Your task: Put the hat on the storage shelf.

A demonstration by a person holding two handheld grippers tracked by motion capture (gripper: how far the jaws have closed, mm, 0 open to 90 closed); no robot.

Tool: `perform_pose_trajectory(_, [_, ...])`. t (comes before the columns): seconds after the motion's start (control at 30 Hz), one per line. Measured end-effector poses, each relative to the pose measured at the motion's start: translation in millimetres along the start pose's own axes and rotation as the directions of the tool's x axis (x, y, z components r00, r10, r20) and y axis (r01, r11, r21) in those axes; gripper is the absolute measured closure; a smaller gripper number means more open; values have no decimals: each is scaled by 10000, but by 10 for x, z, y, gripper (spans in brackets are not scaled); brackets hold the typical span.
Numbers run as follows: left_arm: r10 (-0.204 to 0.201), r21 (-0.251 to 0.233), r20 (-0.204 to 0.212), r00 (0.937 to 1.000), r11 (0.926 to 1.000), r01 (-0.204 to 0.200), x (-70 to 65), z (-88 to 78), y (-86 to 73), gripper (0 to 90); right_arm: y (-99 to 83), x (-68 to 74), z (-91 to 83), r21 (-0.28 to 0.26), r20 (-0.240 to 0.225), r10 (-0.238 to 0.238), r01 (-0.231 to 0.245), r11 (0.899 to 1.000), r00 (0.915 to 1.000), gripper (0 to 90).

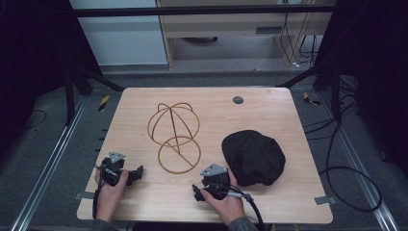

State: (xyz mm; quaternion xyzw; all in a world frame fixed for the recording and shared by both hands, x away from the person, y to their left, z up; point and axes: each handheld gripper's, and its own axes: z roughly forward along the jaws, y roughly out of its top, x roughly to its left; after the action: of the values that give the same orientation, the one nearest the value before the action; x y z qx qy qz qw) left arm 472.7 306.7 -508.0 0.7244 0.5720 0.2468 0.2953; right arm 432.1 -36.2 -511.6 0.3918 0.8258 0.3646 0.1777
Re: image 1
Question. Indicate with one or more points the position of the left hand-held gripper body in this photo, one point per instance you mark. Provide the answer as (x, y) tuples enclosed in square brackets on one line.
[(113, 169)]

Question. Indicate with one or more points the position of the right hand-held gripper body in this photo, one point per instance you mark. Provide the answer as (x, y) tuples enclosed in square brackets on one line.
[(216, 183)]

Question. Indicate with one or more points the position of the black cap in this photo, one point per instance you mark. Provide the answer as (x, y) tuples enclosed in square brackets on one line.
[(253, 157)]

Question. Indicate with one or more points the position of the person's right hand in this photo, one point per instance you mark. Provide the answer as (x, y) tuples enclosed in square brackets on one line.
[(226, 208)]

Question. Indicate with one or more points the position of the person's left hand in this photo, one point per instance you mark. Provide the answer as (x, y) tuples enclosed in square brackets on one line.
[(109, 199)]

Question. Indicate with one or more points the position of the yellow black striped tape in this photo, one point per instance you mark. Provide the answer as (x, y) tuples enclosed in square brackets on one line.
[(310, 100), (103, 103)]

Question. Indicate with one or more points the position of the black metal stand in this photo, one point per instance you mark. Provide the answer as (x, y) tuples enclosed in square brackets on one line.
[(69, 96), (335, 93)]

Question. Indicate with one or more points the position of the grey round table grommet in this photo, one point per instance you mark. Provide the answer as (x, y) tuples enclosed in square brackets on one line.
[(238, 99)]

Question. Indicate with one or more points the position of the black curtain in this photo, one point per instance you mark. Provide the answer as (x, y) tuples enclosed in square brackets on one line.
[(375, 64), (35, 64)]

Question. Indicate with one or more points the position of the white cabinet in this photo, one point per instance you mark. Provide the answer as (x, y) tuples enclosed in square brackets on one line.
[(122, 35)]

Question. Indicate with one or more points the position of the light wooden desk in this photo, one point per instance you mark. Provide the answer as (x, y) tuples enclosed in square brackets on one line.
[(224, 25)]

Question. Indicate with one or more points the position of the grey metal table bracket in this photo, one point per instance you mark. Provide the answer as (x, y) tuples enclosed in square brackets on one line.
[(84, 195), (324, 200)]

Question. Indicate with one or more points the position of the aluminium floor rail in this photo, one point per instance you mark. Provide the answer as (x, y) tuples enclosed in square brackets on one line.
[(48, 160), (362, 166)]

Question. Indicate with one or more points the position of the black horizontal frame bar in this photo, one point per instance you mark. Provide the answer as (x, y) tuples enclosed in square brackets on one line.
[(192, 11)]

